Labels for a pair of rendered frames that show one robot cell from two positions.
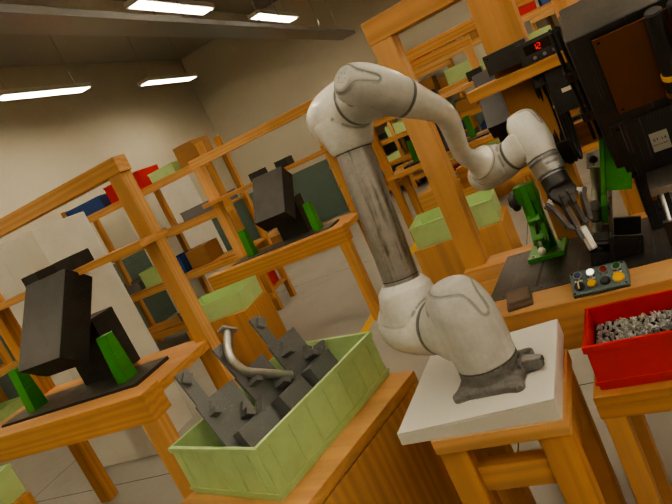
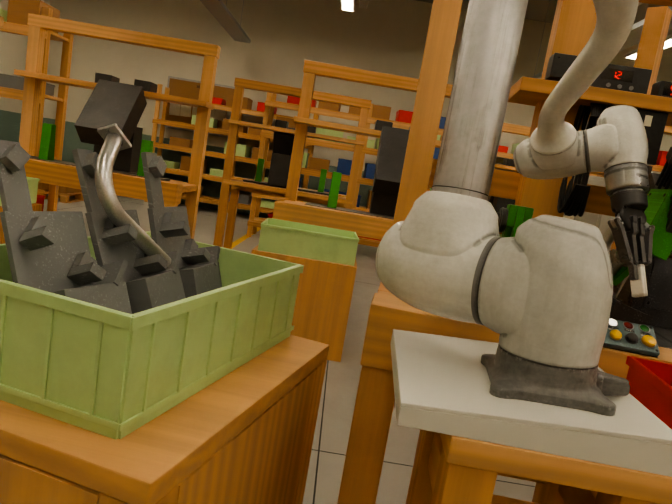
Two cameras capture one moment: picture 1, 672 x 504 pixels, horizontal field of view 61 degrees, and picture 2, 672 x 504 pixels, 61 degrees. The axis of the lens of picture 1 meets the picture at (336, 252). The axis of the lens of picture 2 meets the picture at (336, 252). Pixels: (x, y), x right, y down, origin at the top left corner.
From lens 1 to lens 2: 0.92 m
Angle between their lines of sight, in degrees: 25
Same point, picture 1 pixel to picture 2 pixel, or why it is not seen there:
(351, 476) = (235, 448)
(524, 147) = (621, 145)
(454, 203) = (419, 191)
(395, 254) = (487, 153)
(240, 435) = not seen: hidden behind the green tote
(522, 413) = (626, 447)
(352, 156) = not seen: outside the picture
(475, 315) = (604, 278)
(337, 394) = (246, 317)
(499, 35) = (575, 45)
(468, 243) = not seen: hidden behind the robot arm
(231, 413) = (56, 259)
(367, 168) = (518, 18)
